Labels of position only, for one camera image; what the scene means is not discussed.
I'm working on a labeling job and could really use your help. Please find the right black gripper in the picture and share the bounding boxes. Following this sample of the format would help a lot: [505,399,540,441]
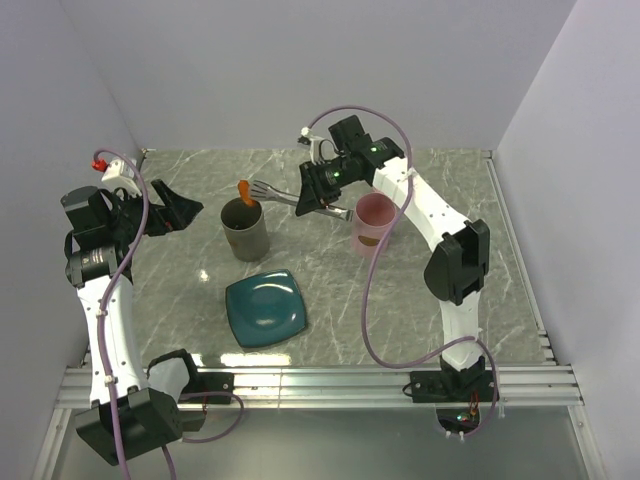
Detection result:
[294,156,355,218]

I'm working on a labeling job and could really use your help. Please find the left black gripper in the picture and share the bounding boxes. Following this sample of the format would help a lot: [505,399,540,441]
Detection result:
[107,178,202,243]

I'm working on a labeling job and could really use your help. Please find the metal food tongs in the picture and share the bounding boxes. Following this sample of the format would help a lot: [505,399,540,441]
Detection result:
[249,179,356,222]

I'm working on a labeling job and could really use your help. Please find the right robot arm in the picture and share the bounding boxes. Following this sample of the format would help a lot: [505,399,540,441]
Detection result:
[295,115,490,400]

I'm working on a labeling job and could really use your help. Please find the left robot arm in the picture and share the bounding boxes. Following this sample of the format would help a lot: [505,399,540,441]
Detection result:
[61,180,203,466]

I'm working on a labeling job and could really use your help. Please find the pink canister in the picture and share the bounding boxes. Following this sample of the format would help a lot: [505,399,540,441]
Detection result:
[351,192,397,259]

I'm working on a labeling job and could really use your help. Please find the grey steel canister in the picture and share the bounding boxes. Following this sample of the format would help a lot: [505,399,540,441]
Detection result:
[220,198,270,262]

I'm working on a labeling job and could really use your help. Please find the teal square plate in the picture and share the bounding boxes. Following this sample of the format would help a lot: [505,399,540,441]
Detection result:
[225,269,308,350]

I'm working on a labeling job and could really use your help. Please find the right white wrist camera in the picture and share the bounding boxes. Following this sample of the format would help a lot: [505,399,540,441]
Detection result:
[297,126,325,164]

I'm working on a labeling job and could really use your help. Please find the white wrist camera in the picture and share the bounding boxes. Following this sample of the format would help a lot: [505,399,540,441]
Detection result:
[91,158,142,196]
[297,126,325,164]

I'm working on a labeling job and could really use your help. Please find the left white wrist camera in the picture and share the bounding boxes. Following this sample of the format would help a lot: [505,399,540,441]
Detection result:
[91,158,142,196]

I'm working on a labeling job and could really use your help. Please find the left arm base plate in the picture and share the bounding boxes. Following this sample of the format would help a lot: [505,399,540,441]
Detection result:
[180,372,234,405]

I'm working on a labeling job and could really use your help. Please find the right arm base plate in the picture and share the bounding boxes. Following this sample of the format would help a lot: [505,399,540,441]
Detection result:
[402,370,500,404]

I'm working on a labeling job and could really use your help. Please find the aluminium rail frame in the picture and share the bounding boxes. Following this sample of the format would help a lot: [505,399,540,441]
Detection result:
[30,147,601,480]

